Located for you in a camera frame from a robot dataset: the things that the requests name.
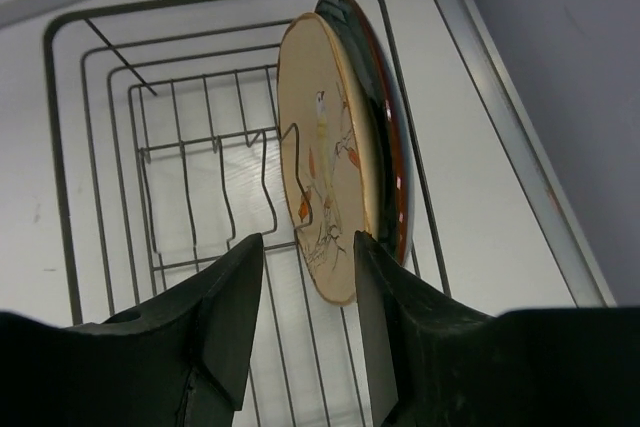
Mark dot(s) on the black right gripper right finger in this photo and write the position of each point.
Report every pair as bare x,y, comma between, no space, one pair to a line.
427,356

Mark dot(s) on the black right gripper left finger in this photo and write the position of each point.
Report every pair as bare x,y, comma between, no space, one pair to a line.
178,359

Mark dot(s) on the cream bird round plate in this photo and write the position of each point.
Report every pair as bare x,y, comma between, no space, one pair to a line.
328,156

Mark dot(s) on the dark red-rimmed round plate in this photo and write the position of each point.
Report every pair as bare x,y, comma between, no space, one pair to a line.
387,111

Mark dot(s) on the dark wire dish rack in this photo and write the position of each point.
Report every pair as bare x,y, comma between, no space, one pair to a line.
166,142

